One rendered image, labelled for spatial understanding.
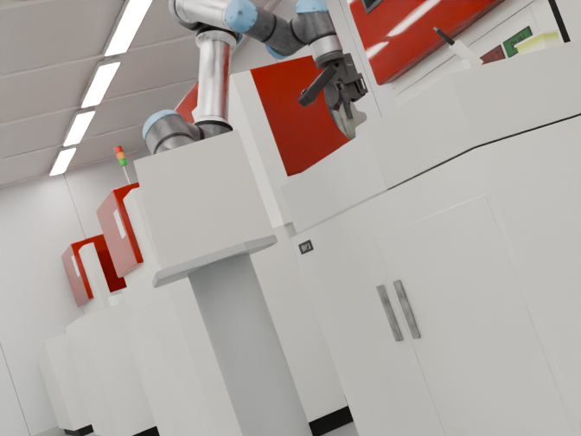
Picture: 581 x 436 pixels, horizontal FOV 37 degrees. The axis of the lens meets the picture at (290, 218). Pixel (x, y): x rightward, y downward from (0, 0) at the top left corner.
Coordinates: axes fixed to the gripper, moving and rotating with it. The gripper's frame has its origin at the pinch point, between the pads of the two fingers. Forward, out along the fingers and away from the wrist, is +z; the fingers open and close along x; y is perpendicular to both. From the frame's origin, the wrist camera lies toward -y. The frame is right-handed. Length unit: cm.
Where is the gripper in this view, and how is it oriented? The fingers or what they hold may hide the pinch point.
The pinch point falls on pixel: (349, 137)
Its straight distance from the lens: 211.9
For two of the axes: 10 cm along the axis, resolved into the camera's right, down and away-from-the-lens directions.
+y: 8.7, -2.8, 4.0
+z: 3.3, 9.4, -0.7
